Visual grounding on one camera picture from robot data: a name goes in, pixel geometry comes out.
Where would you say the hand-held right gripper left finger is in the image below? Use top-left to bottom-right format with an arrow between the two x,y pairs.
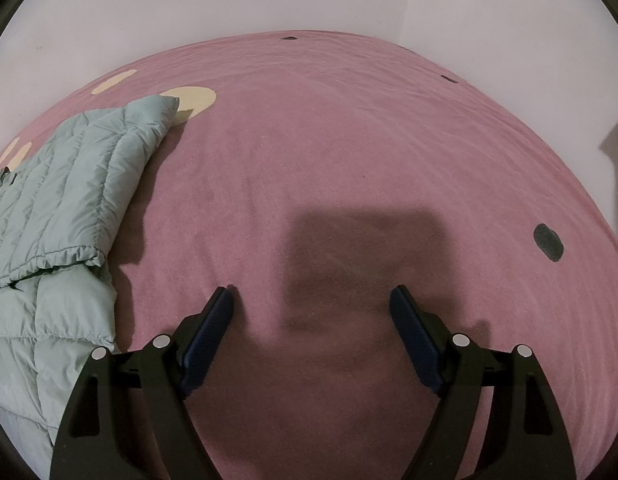
50,286 -> 235,480

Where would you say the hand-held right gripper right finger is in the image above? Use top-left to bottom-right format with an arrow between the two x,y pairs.
390,284 -> 578,480

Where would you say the light green puffer jacket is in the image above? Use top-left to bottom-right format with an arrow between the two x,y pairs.
0,94 -> 181,477

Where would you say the pink dotted bed sheet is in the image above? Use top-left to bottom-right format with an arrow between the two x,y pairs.
0,30 -> 618,480

